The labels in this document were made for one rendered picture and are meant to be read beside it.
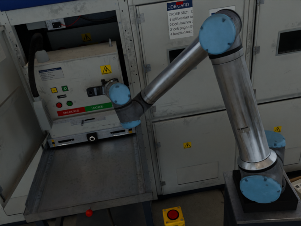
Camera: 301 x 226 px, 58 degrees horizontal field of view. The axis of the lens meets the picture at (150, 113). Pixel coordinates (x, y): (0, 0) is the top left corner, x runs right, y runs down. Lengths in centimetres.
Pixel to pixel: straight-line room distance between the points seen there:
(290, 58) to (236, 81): 109
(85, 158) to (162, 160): 70
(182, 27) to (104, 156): 88
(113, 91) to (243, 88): 54
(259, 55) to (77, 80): 114
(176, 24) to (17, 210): 186
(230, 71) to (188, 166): 137
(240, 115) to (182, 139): 106
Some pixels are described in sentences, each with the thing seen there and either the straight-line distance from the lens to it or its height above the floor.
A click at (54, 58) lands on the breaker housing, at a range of 160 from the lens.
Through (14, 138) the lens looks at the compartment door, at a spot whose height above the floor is 103.
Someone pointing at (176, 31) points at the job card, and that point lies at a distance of 167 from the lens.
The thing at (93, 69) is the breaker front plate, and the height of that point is 132.
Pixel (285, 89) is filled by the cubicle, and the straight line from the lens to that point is 212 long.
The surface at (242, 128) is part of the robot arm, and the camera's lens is 104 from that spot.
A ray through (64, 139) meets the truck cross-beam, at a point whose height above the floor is 91.
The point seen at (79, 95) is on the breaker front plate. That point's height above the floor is 118.
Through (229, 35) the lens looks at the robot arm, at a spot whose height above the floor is 159.
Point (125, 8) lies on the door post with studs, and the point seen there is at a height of 157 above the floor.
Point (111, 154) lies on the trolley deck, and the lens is 162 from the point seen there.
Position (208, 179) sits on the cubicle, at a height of 15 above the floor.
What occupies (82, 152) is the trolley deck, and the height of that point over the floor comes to 85.
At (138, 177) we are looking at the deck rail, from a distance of 144.
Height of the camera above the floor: 185
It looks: 31 degrees down
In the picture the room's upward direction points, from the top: 8 degrees counter-clockwise
